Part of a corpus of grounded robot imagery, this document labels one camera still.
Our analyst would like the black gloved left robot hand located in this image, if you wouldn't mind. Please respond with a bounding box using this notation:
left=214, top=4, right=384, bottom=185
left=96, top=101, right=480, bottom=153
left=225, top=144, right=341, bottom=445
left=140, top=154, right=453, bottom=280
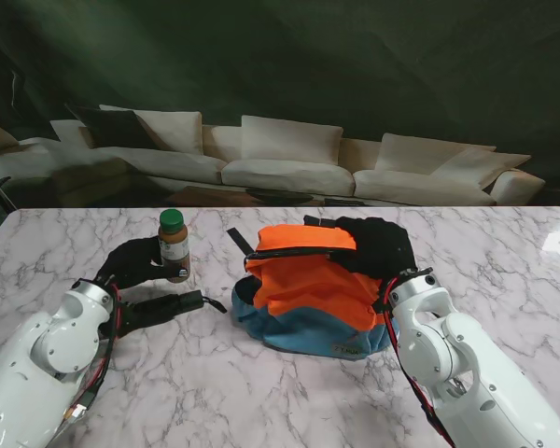
left=95, top=235, right=192, bottom=293

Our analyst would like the red black arm cable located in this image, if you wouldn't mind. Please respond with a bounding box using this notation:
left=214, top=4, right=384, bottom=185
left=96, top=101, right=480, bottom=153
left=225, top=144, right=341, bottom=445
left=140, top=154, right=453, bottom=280
left=377, top=277, right=456, bottom=448
left=64, top=285, right=125, bottom=424

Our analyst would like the black folding umbrella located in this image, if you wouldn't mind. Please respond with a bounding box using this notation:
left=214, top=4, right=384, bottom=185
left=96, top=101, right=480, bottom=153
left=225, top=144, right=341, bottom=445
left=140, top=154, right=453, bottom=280
left=119, top=289, right=228, bottom=337

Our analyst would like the dark brown cushion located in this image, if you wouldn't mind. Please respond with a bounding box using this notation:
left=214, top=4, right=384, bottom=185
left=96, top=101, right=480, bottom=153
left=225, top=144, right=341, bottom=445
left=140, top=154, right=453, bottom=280
left=64, top=105, right=160, bottom=150

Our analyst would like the brown bottle with green cap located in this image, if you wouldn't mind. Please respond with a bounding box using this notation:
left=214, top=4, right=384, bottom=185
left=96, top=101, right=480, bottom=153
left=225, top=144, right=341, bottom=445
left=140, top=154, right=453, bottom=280
left=158, top=208, right=191, bottom=285

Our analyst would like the red black right arm cable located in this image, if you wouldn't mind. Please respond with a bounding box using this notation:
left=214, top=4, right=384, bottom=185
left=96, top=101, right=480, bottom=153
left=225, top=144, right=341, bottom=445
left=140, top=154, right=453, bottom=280
left=377, top=277, right=456, bottom=448

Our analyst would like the orange and blue backpack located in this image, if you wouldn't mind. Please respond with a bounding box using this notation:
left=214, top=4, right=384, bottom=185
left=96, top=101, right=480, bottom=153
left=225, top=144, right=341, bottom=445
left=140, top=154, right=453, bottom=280
left=226, top=215, right=396, bottom=360

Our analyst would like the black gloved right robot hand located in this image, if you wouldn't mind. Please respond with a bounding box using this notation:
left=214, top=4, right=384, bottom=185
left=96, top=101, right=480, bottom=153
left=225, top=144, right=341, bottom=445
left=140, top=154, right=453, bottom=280
left=330, top=215, right=419, bottom=281

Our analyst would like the cream sofa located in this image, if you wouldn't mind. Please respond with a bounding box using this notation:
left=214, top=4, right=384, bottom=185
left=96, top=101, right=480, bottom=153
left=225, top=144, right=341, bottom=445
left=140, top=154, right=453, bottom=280
left=0, top=105, right=547, bottom=206

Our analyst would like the red black left arm cable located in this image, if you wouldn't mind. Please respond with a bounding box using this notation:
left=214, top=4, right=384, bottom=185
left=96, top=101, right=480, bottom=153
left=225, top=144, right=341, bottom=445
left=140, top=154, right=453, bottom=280
left=64, top=285, right=125, bottom=424

